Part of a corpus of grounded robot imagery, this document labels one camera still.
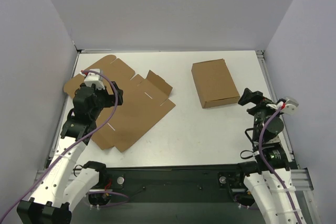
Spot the cardboard box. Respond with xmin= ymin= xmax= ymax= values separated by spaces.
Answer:
xmin=64 ymin=55 xmax=176 ymax=153
xmin=191 ymin=59 xmax=240 ymax=109

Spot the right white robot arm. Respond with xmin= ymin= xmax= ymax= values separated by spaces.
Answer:
xmin=238 ymin=88 xmax=306 ymax=223

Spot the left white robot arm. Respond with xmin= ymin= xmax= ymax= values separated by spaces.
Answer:
xmin=16 ymin=81 xmax=123 ymax=223

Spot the folded closed cardboard box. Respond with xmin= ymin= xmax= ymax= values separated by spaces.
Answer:
xmin=191 ymin=59 xmax=240 ymax=109

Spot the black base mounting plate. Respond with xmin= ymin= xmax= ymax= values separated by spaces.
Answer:
xmin=86 ymin=165 xmax=260 ymax=204

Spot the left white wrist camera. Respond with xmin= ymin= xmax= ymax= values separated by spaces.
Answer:
xmin=81 ymin=72 xmax=105 ymax=90

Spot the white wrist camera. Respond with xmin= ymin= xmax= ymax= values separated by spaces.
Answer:
xmin=276 ymin=97 xmax=299 ymax=115
xmin=81 ymin=72 xmax=105 ymax=90

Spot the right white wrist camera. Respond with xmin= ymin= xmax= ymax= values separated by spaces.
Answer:
xmin=276 ymin=97 xmax=299 ymax=115

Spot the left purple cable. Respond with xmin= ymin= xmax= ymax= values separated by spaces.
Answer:
xmin=0 ymin=70 xmax=119 ymax=219

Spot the aluminium frame rail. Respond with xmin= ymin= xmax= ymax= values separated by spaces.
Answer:
xmin=256 ymin=50 xmax=314 ymax=192

